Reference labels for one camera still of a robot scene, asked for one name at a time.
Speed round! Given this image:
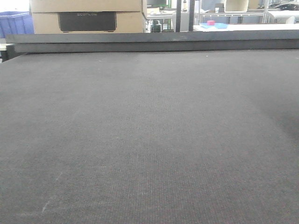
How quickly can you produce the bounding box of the small red block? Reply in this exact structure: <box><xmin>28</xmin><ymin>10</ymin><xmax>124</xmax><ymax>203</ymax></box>
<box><xmin>207</xmin><ymin>20</ymin><xmax>215</xmax><ymax>26</ymax></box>

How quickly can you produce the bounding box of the beige open box on shelf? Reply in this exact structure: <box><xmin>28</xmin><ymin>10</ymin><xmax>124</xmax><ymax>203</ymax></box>
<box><xmin>224</xmin><ymin>0</ymin><xmax>249</xmax><ymax>13</ymax></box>

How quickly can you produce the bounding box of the black vertical post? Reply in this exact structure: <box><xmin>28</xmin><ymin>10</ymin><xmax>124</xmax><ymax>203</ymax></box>
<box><xmin>175</xmin><ymin>0</ymin><xmax>195</xmax><ymax>32</ymax></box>

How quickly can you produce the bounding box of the upper cardboard box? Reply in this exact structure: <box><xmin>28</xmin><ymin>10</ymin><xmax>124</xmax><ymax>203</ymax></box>
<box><xmin>29</xmin><ymin>0</ymin><xmax>147</xmax><ymax>13</ymax></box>

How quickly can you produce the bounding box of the cardboard box with black label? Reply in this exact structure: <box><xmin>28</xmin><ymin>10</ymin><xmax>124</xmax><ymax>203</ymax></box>
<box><xmin>32</xmin><ymin>12</ymin><xmax>145</xmax><ymax>34</ymax></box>

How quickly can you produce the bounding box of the blue plastic crate at left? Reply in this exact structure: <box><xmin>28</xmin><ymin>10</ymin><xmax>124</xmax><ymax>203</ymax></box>
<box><xmin>0</xmin><ymin>11</ymin><xmax>34</xmax><ymax>38</ymax></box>

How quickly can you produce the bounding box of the aluminium frame shelf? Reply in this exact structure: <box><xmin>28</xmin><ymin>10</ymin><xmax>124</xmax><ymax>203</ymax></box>
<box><xmin>198</xmin><ymin>0</ymin><xmax>270</xmax><ymax>24</ymax></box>

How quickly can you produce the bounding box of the dark grey conveyor belt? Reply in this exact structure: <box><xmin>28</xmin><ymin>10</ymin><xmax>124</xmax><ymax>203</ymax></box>
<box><xmin>0</xmin><ymin>50</ymin><xmax>299</xmax><ymax>224</ymax></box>

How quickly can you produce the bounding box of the flat blue tray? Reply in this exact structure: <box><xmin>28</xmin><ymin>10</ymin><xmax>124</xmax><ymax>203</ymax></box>
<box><xmin>200</xmin><ymin>23</ymin><xmax>228</xmax><ymax>29</ymax></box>

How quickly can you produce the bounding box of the dark grey conveyor end rail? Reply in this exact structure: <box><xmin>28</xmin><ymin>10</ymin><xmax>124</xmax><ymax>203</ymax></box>
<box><xmin>6</xmin><ymin>30</ymin><xmax>299</xmax><ymax>54</ymax></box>

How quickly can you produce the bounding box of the white background table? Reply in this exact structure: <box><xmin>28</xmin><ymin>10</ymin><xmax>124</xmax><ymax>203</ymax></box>
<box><xmin>193</xmin><ymin>23</ymin><xmax>299</xmax><ymax>32</ymax></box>

